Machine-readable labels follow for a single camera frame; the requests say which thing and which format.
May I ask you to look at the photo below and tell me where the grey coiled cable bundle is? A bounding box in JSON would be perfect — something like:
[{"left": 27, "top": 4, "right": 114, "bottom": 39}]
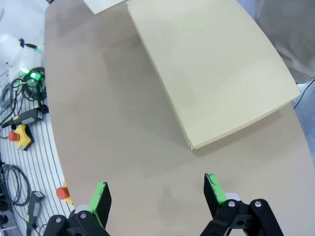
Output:
[{"left": 0, "top": 164, "right": 33, "bottom": 207}]

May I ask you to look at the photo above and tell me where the white slotted mounting plate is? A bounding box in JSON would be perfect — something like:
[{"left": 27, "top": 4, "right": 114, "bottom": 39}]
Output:
[{"left": 0, "top": 71, "right": 75, "bottom": 236}]

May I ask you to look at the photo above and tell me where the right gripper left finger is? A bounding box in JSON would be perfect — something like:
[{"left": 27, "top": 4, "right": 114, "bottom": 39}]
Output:
[{"left": 44, "top": 181, "right": 113, "bottom": 236}]

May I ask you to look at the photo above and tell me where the thin black cable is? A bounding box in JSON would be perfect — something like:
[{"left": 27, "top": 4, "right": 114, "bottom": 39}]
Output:
[{"left": 292, "top": 78, "right": 315, "bottom": 110}]

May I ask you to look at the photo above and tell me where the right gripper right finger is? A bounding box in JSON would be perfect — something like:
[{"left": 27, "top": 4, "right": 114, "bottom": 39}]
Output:
[{"left": 200, "top": 173, "right": 284, "bottom": 236}]

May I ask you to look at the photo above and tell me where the yellow emergency stop button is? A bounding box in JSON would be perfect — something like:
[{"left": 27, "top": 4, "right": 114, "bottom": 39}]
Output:
[
  {"left": 7, "top": 123, "right": 35, "bottom": 151},
  {"left": 56, "top": 181, "right": 75, "bottom": 206}
]

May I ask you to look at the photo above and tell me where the grey enabling handle device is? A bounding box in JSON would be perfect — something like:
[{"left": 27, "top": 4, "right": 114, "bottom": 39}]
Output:
[
  {"left": 25, "top": 190, "right": 46, "bottom": 231},
  {"left": 1, "top": 108, "right": 45, "bottom": 129}
]

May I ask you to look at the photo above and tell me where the black coiled cable bundle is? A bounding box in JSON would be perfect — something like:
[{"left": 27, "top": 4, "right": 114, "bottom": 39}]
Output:
[{"left": 11, "top": 67, "right": 48, "bottom": 102}]

